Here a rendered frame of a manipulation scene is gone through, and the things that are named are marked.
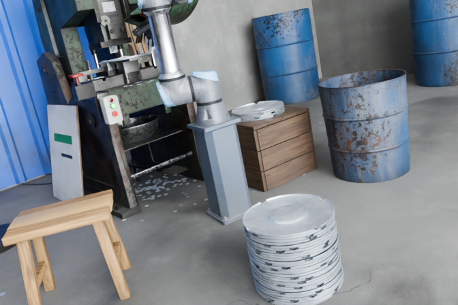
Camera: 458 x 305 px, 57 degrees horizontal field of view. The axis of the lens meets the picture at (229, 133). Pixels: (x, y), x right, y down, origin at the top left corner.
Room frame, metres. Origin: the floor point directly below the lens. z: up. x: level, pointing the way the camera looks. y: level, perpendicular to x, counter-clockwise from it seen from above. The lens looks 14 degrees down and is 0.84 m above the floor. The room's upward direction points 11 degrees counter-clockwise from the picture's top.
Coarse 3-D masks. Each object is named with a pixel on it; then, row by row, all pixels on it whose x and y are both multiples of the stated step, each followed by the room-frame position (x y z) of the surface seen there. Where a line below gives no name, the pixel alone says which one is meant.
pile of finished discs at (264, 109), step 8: (248, 104) 2.43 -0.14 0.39; (256, 104) 2.40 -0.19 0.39; (264, 104) 2.32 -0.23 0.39; (272, 104) 2.31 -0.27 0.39; (280, 104) 2.27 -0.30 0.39; (232, 112) 2.30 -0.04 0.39; (240, 112) 2.26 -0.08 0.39; (248, 112) 2.22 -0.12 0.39; (256, 112) 2.18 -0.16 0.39; (264, 112) 2.15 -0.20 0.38; (272, 112) 2.22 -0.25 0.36; (280, 112) 2.20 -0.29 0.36; (248, 120) 2.17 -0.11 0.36; (256, 120) 2.15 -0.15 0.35
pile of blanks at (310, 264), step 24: (264, 240) 1.13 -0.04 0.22; (288, 240) 1.10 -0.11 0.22; (312, 240) 1.10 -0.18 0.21; (336, 240) 1.18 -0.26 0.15; (264, 264) 1.15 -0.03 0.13; (288, 264) 1.10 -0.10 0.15; (312, 264) 1.10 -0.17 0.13; (336, 264) 1.16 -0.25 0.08; (264, 288) 1.16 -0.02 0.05; (288, 288) 1.11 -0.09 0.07; (312, 288) 1.10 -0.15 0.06; (336, 288) 1.14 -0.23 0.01
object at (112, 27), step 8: (104, 0) 2.41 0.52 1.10; (112, 0) 2.44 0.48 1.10; (104, 8) 2.40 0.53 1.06; (112, 8) 2.43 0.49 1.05; (120, 8) 2.46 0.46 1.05; (104, 16) 2.38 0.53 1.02; (112, 16) 2.42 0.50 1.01; (120, 16) 2.45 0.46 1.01; (96, 24) 2.41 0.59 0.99; (104, 24) 2.38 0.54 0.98; (112, 24) 2.39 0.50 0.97; (120, 24) 2.41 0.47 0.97; (96, 32) 2.43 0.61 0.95; (104, 32) 2.38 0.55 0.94; (112, 32) 2.36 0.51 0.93; (120, 32) 2.41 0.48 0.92; (96, 40) 2.45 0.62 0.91; (104, 40) 2.38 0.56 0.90
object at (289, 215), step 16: (256, 208) 1.33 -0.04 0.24; (272, 208) 1.31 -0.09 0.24; (288, 208) 1.27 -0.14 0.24; (304, 208) 1.25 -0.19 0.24; (320, 208) 1.24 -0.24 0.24; (256, 224) 1.22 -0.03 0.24; (272, 224) 1.20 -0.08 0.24; (288, 224) 1.18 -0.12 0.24; (304, 224) 1.16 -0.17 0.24; (320, 224) 1.14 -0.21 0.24
